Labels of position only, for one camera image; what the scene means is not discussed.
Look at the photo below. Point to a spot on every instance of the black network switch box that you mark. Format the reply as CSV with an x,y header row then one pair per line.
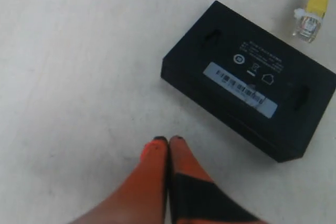
x,y
262,88

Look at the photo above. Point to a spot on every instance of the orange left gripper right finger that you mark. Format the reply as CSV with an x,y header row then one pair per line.
x,y
194,197

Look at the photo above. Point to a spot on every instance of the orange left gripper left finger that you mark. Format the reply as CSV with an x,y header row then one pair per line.
x,y
141,198

